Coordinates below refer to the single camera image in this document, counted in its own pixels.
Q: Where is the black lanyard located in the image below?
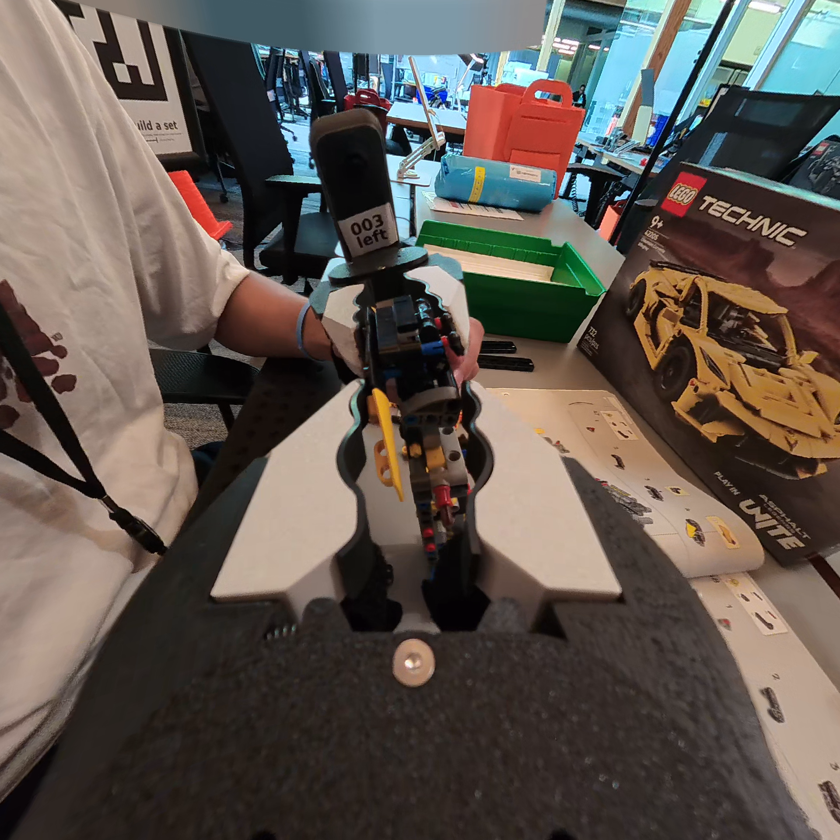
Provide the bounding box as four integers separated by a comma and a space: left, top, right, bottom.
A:
0, 302, 168, 557

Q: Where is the black slanted pole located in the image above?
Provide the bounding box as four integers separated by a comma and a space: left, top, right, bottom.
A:
617, 0, 736, 253

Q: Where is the person's left hand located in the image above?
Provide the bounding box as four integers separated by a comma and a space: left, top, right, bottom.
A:
451, 317, 487, 387

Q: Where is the printed paper sheet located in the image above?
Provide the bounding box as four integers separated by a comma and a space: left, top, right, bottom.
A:
423, 193, 526, 221

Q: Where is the dark car picture box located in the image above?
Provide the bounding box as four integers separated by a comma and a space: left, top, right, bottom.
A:
787, 141, 840, 198

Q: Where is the lego car set box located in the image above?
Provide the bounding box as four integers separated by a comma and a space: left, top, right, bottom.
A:
577, 161, 840, 568

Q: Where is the framed marker sign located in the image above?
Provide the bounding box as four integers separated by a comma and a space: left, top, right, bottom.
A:
56, 0, 201, 161

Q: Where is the blue wristband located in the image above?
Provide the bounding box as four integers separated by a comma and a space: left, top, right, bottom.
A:
295, 301, 324, 362

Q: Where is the lego car chassis model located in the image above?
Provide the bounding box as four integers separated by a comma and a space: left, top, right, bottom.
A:
357, 295, 476, 578

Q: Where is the wooden jointed lamp arm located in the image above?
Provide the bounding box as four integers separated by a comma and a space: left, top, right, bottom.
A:
394, 56, 447, 181

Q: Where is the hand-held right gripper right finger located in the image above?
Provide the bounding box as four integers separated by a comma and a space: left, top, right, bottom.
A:
461, 381, 623, 623

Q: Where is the person's left forearm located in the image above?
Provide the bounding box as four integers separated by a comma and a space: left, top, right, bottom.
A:
213, 272, 306, 361

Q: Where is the blue wrapped bundle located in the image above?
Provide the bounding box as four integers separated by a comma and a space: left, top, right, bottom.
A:
434, 154, 559, 212

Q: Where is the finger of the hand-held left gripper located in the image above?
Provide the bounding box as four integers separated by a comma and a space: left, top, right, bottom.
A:
320, 287, 368, 378
403, 266, 472, 358

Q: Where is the orange plastic case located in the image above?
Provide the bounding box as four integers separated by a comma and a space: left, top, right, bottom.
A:
463, 80, 586, 198

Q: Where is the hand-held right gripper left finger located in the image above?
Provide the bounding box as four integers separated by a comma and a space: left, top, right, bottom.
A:
210, 381, 370, 614

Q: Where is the orange traffic cone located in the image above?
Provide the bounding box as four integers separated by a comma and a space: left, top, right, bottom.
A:
167, 171, 234, 240

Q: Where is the lego instruction booklet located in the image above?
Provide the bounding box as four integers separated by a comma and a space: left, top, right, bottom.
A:
489, 387, 840, 840

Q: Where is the black office chair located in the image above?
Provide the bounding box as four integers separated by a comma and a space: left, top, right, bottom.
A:
184, 33, 342, 290

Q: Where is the black mesh seat chair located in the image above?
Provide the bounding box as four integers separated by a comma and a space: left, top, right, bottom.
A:
150, 348, 261, 431

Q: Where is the small black yellow lego assembly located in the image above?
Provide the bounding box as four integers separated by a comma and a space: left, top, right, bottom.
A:
369, 387, 406, 503

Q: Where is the green plastic bin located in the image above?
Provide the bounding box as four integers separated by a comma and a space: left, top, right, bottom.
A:
415, 220, 606, 343

